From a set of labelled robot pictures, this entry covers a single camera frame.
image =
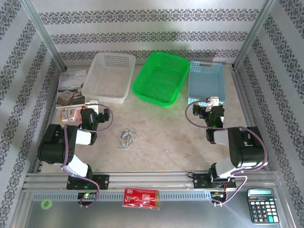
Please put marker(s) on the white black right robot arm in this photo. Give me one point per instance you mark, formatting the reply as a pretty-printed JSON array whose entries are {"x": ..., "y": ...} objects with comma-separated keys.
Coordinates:
[{"x": 247, "y": 149}]

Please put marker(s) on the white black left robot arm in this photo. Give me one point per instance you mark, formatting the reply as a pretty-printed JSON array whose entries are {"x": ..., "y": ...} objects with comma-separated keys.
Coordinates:
[{"x": 54, "y": 147}]

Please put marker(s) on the pink white small box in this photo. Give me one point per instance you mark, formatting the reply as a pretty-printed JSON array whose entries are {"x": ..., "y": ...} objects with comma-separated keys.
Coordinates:
[{"x": 70, "y": 116}]

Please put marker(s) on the blue perforated plastic basket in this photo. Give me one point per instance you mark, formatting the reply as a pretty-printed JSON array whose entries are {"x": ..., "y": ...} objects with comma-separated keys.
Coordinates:
[{"x": 204, "y": 83}]

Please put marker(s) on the white perforated plastic basket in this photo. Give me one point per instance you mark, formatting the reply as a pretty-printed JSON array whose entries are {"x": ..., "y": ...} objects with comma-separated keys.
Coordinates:
[{"x": 107, "y": 78}]

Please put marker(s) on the grey white book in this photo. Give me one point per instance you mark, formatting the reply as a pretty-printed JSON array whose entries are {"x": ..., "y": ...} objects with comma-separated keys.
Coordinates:
[{"x": 70, "y": 85}]

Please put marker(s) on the green perforated plastic basket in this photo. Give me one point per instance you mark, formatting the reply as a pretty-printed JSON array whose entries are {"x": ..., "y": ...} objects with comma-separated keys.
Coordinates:
[{"x": 159, "y": 83}]

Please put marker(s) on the small lit controller board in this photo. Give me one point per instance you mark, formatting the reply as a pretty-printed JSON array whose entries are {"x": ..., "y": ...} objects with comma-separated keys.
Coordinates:
[{"x": 88, "y": 196}]

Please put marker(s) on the red foil packet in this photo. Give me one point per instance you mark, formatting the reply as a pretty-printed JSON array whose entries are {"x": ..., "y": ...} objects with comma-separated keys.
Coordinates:
[{"x": 141, "y": 199}]

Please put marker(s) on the green tape roll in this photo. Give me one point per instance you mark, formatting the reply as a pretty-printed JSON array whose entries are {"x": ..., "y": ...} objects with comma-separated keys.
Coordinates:
[{"x": 42, "y": 204}]

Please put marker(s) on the black desk calculator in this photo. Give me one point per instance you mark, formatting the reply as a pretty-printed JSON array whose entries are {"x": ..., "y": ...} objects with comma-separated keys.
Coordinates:
[{"x": 262, "y": 209}]

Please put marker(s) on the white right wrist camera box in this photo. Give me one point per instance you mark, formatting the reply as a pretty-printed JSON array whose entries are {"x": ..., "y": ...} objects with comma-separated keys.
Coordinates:
[{"x": 212, "y": 102}]

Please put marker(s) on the aluminium side rail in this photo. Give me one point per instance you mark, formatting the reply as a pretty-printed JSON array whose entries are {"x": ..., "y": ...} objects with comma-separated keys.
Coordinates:
[
  {"x": 242, "y": 95},
  {"x": 50, "y": 111}
]

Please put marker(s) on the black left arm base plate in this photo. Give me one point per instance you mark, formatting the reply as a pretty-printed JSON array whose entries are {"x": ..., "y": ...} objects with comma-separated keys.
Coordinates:
[{"x": 102, "y": 181}]

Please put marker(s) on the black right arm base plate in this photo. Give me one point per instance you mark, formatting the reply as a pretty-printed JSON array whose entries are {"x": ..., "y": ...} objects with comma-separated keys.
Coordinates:
[{"x": 200, "y": 181}]

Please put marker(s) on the aluminium mounting rail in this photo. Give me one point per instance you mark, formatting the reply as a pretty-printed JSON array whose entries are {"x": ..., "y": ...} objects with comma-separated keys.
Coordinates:
[{"x": 152, "y": 180}]

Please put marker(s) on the aluminium frame post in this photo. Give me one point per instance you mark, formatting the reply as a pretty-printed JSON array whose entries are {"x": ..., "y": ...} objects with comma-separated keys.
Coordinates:
[
  {"x": 254, "y": 33},
  {"x": 44, "y": 33}
]

